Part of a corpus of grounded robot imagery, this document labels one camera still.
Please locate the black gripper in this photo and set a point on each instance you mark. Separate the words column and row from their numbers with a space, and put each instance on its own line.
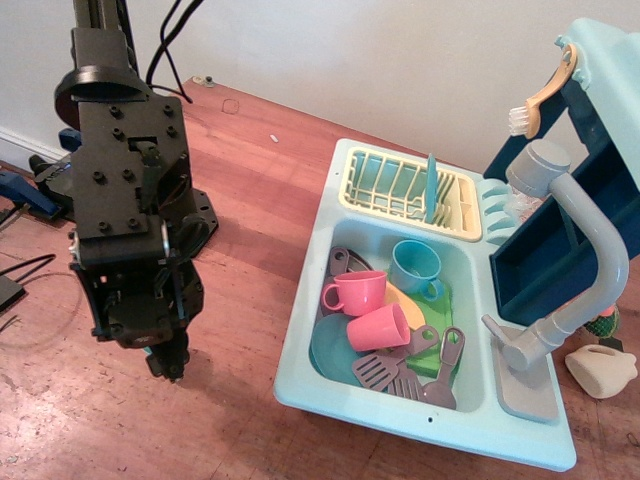
column 138, row 296

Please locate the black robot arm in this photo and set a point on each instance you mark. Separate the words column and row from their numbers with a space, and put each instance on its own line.
column 133, row 155

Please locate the teal plate in sink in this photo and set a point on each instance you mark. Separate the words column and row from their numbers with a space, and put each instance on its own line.
column 331, row 351

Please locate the pink cup lying sideways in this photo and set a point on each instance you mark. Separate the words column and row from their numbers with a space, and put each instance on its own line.
column 385, row 327

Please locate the yellow plate in sink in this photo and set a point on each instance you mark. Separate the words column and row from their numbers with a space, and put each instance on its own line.
column 412, row 312

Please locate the teal toy cup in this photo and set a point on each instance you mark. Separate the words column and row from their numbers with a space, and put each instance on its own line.
column 415, row 269

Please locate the light blue toy sink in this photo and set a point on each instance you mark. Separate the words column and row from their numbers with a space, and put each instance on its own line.
column 479, row 424

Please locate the grey toy frying pan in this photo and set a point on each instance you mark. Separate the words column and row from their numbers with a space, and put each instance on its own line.
column 341, row 260

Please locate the grey slotted spatula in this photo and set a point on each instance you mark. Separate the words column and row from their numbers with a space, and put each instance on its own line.
column 377, row 370

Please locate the grey toy fork turner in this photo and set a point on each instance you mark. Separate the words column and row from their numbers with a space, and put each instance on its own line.
column 406, row 385

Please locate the yellow dish rack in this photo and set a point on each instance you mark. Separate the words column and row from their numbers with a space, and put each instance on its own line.
column 391, row 187

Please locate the green cutting board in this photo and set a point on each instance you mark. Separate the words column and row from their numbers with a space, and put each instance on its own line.
column 437, row 314

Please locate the grey toy scraper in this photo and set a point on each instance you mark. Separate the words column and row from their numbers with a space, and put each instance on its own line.
column 439, row 392

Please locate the blue plate in rack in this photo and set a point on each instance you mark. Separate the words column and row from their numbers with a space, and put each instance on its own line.
column 430, row 193

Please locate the grey toy faucet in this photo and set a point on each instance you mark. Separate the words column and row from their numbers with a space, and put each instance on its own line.
column 541, row 170

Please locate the dark blue shelf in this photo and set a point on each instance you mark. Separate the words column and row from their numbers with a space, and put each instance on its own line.
column 548, row 261

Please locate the tan dish brush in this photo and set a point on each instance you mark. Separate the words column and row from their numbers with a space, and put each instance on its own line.
column 526, row 120

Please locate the beige toy jug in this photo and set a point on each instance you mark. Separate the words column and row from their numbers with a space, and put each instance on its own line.
column 601, row 371

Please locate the green net bag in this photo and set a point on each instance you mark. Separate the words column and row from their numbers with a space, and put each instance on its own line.
column 605, row 325

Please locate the pink cup with handle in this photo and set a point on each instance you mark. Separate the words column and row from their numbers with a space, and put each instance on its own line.
column 355, row 293

